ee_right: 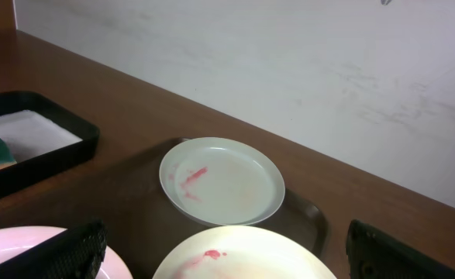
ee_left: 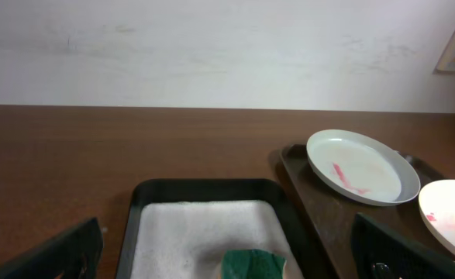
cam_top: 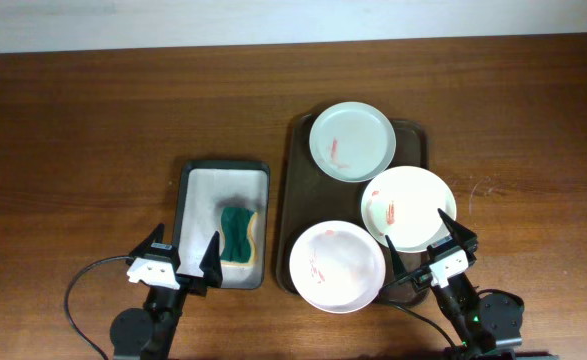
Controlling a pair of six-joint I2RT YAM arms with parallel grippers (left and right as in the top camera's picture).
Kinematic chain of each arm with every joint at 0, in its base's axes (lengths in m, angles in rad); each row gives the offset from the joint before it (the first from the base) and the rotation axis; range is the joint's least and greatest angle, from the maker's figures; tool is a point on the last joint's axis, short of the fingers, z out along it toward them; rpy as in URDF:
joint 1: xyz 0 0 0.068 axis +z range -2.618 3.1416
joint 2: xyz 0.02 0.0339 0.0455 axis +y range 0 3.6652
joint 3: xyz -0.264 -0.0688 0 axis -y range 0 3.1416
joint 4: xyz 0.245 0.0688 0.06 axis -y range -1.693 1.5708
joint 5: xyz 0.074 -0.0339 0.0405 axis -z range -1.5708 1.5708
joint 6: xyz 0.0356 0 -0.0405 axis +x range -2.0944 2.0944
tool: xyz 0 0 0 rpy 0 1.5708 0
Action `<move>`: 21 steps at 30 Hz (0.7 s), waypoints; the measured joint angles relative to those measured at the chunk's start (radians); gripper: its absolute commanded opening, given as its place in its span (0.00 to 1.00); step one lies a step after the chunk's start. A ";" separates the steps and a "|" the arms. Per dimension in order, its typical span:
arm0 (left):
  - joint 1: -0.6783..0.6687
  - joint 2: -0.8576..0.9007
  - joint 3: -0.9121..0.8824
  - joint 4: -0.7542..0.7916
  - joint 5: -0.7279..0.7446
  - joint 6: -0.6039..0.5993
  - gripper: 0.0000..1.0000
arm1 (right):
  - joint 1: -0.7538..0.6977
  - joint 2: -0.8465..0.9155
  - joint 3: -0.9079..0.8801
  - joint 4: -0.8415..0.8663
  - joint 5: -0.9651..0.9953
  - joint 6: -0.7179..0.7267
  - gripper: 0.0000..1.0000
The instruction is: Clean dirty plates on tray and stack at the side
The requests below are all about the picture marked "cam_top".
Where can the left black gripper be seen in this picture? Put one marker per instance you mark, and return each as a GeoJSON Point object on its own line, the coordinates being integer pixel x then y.
{"type": "Point", "coordinates": [210, 269]}

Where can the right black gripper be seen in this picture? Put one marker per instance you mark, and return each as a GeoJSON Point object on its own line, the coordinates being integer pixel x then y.
{"type": "Point", "coordinates": [421, 279]}

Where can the green and yellow sponge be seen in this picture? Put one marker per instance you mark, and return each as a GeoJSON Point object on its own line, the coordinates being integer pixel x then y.
{"type": "Point", "coordinates": [239, 247]}

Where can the cream white plate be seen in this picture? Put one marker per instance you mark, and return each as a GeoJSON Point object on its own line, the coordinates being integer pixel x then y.
{"type": "Point", "coordinates": [401, 206]}

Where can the pink white plate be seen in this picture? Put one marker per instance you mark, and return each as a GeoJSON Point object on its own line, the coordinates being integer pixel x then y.
{"type": "Point", "coordinates": [337, 267]}

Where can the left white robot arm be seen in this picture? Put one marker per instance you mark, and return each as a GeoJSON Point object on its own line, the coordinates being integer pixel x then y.
{"type": "Point", "coordinates": [148, 332]}

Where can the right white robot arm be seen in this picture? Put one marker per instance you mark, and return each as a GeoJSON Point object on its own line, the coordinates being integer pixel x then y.
{"type": "Point", "coordinates": [488, 322]}

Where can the small black soapy tray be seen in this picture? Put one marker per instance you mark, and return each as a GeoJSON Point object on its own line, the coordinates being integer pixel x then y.
{"type": "Point", "coordinates": [207, 187]}

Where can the pale green plate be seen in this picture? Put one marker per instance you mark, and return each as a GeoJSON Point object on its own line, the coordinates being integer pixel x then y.
{"type": "Point", "coordinates": [352, 142]}

